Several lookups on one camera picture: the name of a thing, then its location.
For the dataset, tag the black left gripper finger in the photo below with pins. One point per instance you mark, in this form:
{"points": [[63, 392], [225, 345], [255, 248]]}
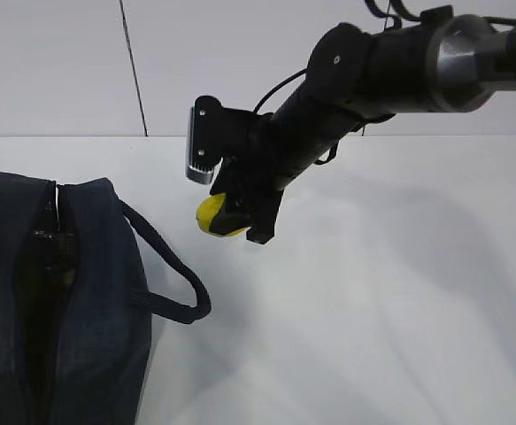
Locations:
{"points": [[56, 250]]}

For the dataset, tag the dark navy zippered lunch bag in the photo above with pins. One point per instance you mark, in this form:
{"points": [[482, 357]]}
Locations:
{"points": [[74, 347]]}

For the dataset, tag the silver wrist camera on right gripper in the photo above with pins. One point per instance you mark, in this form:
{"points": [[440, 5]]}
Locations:
{"points": [[207, 138]]}

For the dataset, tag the yellow lemon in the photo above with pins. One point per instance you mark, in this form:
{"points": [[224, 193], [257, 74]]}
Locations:
{"points": [[222, 215]]}

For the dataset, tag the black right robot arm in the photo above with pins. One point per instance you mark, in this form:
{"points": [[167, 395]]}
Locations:
{"points": [[445, 63]]}

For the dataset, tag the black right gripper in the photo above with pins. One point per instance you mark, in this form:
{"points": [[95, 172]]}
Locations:
{"points": [[253, 175]]}

